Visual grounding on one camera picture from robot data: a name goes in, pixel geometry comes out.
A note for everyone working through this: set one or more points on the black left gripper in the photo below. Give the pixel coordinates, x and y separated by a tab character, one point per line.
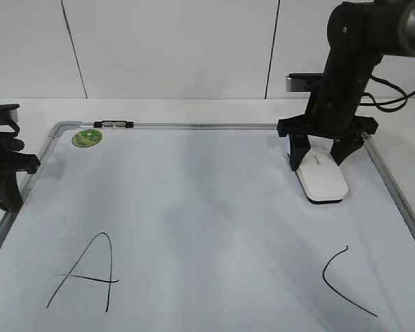
12	160

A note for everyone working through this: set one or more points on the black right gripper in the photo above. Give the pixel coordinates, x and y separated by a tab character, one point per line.
326	117

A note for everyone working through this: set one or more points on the white whiteboard eraser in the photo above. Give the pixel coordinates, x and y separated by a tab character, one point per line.
321	178

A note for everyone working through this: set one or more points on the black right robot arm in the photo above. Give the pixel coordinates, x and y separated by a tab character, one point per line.
359	36

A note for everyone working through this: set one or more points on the round green magnet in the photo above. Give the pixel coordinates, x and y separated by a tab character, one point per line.
87	138

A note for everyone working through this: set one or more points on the black and silver marker clip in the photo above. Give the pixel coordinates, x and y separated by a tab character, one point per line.
123	124

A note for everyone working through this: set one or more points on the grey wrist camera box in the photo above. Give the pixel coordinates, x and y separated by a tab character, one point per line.
302	82

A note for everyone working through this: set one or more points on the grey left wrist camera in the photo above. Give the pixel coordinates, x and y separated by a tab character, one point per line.
8	112

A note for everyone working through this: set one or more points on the white whiteboard with grey frame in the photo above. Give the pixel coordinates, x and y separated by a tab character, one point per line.
191	228

